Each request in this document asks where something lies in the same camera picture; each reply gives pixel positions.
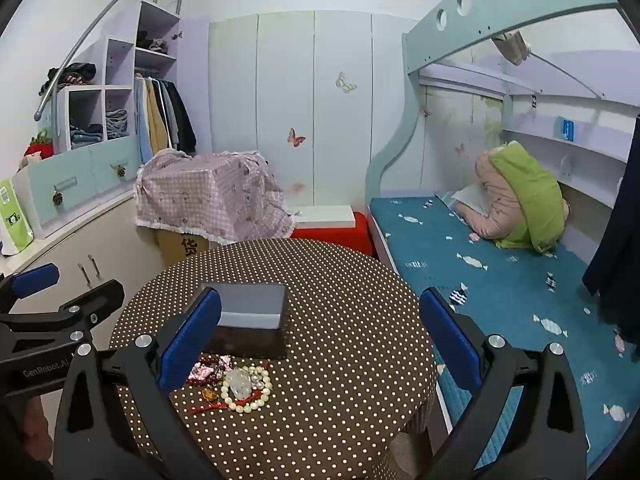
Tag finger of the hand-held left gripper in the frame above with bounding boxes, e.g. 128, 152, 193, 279
0, 262, 61, 311
0, 280, 126, 361

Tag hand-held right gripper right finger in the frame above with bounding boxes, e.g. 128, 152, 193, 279
419, 287, 588, 480

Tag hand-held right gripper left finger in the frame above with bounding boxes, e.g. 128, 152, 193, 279
52, 287, 223, 480

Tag dark red bead string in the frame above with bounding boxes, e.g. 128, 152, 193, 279
197, 354, 233, 386

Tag clear crystal ornament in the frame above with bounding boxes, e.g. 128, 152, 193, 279
226, 367, 253, 401

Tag dark square jewelry box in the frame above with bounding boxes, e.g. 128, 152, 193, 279
202, 282, 290, 361

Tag cream bead bracelet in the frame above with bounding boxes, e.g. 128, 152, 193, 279
220, 366, 274, 414

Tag green paper bag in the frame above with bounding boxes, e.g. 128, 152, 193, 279
0, 178, 35, 256

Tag white low cabinet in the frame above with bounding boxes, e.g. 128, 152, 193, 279
0, 190, 166, 311

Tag blue printed bed sheet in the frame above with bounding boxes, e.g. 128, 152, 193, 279
369, 195, 640, 476

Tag cardboard box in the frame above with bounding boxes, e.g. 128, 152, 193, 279
152, 227, 221, 268

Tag round polka dot table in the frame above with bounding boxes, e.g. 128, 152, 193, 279
109, 237, 443, 480

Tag light blue drawer unit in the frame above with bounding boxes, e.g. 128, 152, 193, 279
12, 135, 141, 238

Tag red plush toy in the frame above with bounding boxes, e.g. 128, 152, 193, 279
22, 129, 56, 161

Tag white pillow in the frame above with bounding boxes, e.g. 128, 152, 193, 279
450, 183, 488, 216

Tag pink quilt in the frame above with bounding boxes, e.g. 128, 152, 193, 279
462, 150, 526, 241

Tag red stool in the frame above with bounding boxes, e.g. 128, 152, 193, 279
290, 212, 373, 261

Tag pink checked cloth cover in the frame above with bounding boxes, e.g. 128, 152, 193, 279
135, 151, 296, 246

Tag folded jeans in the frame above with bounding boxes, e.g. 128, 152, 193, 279
70, 122, 104, 150
105, 108, 130, 138

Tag green quilt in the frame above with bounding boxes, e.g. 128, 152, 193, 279
489, 141, 566, 253

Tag dark hanging garment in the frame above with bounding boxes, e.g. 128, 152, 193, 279
582, 115, 640, 331

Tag curved metal handrail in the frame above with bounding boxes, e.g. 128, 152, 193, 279
34, 0, 190, 122

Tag row of hanging clothes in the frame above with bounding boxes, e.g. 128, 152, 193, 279
134, 76, 197, 163

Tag dark clothes pile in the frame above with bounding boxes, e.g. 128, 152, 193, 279
47, 62, 97, 92

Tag lilac white shelf unit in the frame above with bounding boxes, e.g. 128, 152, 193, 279
55, 0, 183, 153

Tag white wardrobe doors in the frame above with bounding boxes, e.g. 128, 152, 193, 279
207, 10, 426, 211

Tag grey clothes pile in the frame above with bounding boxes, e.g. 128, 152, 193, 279
136, 30, 171, 55

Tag grey cloth bundle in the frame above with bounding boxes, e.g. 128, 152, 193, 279
490, 30, 532, 66

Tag light green bunk bed frame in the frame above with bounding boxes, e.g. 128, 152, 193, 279
365, 0, 640, 261

